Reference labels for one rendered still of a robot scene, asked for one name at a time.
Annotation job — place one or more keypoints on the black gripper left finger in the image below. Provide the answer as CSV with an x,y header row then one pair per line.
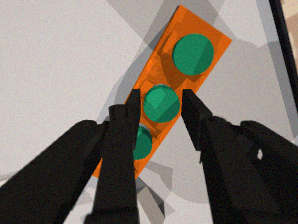
x,y
46,189

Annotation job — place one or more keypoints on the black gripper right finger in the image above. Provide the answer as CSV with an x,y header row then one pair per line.
x,y
236,183

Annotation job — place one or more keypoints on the black table edge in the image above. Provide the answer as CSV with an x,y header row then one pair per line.
x,y
283,36

